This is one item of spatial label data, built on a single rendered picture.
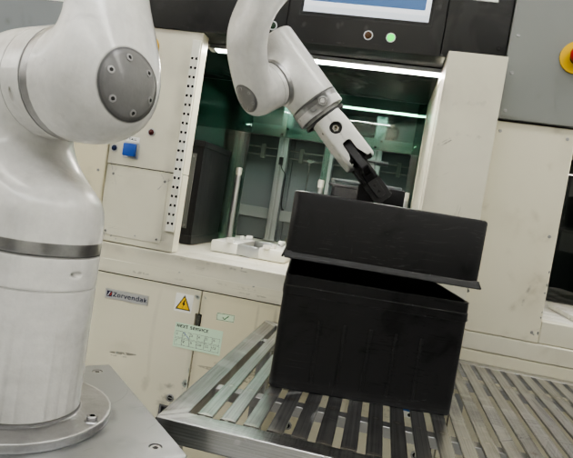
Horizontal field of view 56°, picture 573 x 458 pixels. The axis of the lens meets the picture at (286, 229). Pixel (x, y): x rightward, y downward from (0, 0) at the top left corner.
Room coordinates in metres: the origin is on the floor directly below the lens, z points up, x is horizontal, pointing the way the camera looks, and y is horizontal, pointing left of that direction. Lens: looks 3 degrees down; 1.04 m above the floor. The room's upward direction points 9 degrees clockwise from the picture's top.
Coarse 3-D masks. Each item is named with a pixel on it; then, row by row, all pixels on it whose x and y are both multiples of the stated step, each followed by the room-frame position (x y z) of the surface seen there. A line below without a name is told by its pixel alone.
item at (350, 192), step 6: (372, 162) 1.80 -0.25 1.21; (378, 162) 1.77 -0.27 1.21; (384, 162) 1.77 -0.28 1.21; (336, 180) 1.83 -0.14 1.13; (342, 180) 1.82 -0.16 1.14; (348, 180) 1.82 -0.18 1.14; (336, 186) 1.74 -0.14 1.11; (342, 186) 1.73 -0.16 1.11; (348, 186) 1.73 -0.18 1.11; (354, 186) 1.73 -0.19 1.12; (390, 186) 1.80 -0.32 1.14; (336, 192) 1.74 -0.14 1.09; (342, 192) 1.73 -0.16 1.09; (348, 192) 1.73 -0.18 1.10; (354, 192) 1.73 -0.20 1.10; (354, 198) 1.73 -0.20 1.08
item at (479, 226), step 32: (320, 224) 0.78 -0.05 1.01; (352, 224) 0.78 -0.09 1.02; (384, 224) 0.78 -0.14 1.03; (416, 224) 0.78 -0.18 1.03; (448, 224) 0.77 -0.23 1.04; (480, 224) 0.77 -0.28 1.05; (288, 256) 0.78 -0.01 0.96; (320, 256) 0.78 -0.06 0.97; (352, 256) 0.78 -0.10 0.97; (384, 256) 0.78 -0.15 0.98; (416, 256) 0.78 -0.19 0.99; (448, 256) 0.77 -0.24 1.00; (480, 256) 0.78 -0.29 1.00; (480, 288) 0.77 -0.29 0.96
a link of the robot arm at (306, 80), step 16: (272, 32) 0.89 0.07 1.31; (288, 32) 0.90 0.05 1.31; (272, 48) 0.89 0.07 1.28; (288, 48) 0.89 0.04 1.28; (304, 48) 0.90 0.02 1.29; (288, 64) 0.88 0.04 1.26; (304, 64) 0.89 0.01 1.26; (288, 80) 0.87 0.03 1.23; (304, 80) 0.88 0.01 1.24; (320, 80) 0.89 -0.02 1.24; (304, 96) 0.88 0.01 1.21
